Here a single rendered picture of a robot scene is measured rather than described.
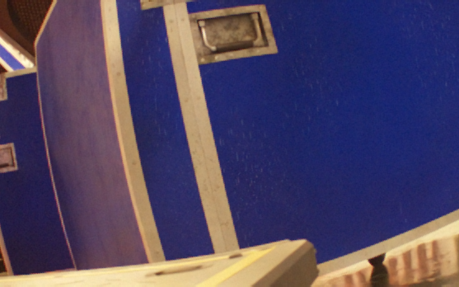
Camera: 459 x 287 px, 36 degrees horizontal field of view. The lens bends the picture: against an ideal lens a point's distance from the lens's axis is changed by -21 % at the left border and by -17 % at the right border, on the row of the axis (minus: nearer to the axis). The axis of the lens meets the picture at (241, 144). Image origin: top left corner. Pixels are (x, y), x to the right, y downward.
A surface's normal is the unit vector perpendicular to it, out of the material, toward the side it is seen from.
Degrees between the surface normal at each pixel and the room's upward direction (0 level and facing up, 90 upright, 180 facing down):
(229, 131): 90
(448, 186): 90
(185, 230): 90
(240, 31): 90
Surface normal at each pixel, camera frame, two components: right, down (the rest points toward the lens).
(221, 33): 0.37, -0.13
